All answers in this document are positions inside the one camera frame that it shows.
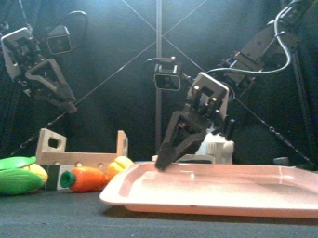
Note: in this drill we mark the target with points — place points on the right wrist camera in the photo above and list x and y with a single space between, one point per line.
168 79

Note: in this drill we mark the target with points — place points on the wooden toy crate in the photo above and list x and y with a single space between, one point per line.
74 156

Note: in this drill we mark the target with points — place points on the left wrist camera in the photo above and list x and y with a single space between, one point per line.
60 42

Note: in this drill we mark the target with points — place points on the toy corn with green husk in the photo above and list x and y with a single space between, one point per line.
19 181

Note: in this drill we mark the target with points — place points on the pink rectangular plastic tray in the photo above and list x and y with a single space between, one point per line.
216 192

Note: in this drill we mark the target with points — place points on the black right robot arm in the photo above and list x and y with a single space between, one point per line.
265 40

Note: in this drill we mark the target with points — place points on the orange toy carrot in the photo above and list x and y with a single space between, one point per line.
89 179

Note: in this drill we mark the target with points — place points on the metal frame pole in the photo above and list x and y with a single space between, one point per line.
158 31

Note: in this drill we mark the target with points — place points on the yellow toy bell pepper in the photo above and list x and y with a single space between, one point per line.
118 165

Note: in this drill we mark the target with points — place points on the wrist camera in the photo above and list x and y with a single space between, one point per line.
168 79
60 42

